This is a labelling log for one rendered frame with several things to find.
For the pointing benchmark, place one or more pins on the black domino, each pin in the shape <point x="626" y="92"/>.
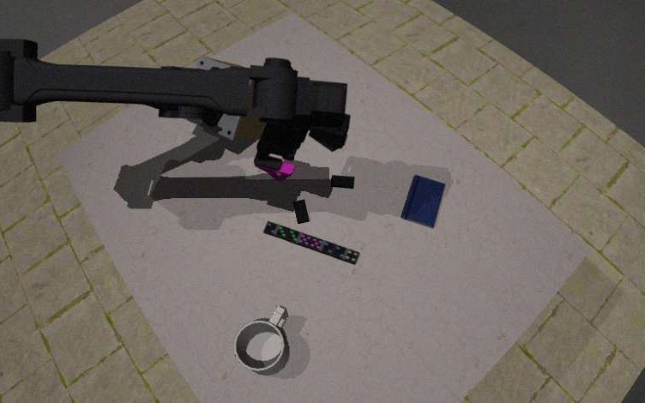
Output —
<point x="345" y="254"/>
<point x="342" y="182"/>
<point x="276" y="230"/>
<point x="299" y="238"/>
<point x="301" y="211"/>
<point x="322" y="246"/>

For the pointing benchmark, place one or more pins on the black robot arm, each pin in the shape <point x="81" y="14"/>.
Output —
<point x="221" y="90"/>

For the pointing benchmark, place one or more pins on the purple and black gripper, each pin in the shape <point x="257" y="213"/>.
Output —
<point x="268" y="144"/>

